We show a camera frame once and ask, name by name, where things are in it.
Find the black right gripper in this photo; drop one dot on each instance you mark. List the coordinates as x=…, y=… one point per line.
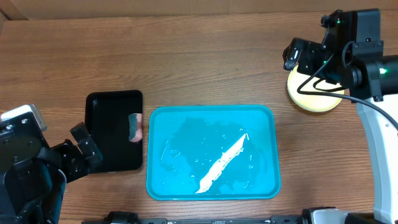
x=308, y=49

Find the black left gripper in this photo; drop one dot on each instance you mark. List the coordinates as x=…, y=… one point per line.
x=69, y=152

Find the yellow plate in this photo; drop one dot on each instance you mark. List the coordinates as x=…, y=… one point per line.
x=313, y=103

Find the orange and green sponge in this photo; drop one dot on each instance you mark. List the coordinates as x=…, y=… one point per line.
x=135, y=127

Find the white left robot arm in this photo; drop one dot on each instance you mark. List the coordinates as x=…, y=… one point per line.
x=33, y=174

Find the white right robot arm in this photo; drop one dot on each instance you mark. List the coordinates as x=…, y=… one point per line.
x=351, y=54

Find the black rectangular plastic tray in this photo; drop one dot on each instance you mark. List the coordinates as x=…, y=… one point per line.
x=106, y=118

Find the teal plastic serving tray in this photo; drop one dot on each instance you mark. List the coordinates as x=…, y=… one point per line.
x=224, y=152

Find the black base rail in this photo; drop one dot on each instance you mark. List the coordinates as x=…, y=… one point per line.
x=132, y=218

